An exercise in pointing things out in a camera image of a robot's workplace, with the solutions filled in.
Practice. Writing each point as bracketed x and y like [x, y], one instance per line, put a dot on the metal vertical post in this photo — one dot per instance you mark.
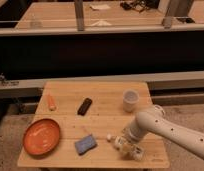
[79, 15]

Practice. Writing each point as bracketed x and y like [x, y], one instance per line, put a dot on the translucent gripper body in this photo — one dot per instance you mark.
[126, 148]

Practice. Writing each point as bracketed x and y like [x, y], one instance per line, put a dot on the metal clamp at left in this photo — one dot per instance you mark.
[5, 82]

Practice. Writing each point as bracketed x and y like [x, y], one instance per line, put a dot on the translucent plastic cup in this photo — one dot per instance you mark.
[130, 99]

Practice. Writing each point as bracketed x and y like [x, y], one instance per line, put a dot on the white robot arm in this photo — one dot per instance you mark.
[151, 120]

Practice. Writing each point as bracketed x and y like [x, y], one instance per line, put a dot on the black rectangular block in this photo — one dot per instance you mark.
[84, 106]

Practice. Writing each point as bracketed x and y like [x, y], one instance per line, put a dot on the white paper on bench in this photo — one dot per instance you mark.
[99, 7]

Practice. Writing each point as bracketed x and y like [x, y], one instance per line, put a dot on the orange carrot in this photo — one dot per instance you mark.
[51, 103]

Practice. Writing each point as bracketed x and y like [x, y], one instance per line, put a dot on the blue sponge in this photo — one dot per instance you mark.
[85, 144]

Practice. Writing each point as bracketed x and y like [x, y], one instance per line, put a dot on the small wooden table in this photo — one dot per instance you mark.
[104, 116]

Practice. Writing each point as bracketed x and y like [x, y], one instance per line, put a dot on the white plastic bottle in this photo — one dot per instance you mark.
[110, 138]

